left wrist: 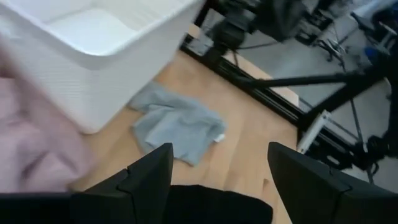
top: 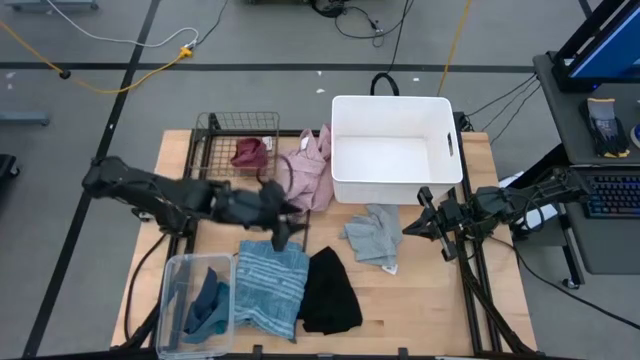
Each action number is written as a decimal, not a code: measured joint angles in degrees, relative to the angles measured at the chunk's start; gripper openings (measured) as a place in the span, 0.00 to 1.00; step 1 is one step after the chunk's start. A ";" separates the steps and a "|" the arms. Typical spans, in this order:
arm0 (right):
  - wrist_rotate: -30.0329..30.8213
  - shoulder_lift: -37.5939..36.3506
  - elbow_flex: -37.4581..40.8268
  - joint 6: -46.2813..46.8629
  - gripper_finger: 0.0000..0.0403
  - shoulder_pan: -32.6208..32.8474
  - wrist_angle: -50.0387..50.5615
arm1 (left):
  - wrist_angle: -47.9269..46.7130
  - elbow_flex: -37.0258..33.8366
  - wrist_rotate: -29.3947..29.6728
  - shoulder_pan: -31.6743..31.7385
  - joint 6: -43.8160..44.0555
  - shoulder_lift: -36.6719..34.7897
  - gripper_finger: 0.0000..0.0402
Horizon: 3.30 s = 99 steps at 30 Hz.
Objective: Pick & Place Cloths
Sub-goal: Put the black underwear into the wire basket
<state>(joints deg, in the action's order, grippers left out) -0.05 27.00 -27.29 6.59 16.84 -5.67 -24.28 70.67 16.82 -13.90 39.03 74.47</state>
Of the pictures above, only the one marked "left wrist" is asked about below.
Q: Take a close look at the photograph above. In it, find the black aluminium table frame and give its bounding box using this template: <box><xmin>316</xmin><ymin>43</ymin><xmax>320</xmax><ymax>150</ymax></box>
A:
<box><xmin>179</xmin><ymin>30</ymin><xmax>398</xmax><ymax>174</ymax></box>

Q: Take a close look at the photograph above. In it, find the white plate on frame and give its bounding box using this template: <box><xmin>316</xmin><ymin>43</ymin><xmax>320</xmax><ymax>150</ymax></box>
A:
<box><xmin>296</xmin><ymin>110</ymin><xmax>332</xmax><ymax>155</ymax></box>

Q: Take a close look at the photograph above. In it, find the light grey cloth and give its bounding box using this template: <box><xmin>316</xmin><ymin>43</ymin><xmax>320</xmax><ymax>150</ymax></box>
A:
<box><xmin>126</xmin><ymin>80</ymin><xmax>228</xmax><ymax>167</ymax></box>

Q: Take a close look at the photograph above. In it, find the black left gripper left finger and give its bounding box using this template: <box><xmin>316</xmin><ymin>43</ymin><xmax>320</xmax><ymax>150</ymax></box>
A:
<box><xmin>70</xmin><ymin>142</ymin><xmax>175</xmax><ymax>224</ymax></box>

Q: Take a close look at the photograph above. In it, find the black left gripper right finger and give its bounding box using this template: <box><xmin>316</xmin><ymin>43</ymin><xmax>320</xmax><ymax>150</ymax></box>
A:
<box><xmin>267</xmin><ymin>141</ymin><xmax>374</xmax><ymax>224</ymax></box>

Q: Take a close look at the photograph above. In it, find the white perforated plastic basket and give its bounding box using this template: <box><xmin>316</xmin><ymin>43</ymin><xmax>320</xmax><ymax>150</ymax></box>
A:
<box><xmin>0</xmin><ymin>0</ymin><xmax>206</xmax><ymax>135</ymax></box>

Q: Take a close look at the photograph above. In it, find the pink cloth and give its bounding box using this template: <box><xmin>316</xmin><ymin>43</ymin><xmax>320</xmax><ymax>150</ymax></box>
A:
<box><xmin>0</xmin><ymin>40</ymin><xmax>96</xmax><ymax>194</ymax></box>

